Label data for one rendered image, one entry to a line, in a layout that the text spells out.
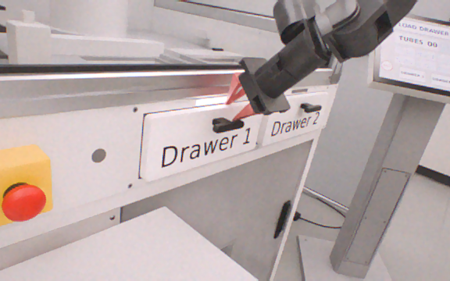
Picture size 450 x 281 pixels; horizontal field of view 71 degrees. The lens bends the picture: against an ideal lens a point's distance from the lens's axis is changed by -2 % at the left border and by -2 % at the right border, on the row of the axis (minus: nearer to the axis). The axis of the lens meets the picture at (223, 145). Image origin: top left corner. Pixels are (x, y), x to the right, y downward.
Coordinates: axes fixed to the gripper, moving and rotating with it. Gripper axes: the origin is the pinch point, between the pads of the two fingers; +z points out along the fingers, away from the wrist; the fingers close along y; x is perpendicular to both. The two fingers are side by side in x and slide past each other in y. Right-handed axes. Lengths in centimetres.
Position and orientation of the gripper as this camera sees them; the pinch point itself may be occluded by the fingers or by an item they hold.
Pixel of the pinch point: (233, 110)
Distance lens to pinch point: 59.6
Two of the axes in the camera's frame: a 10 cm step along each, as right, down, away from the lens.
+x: -6.9, 1.6, -7.0
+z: -6.0, 4.1, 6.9
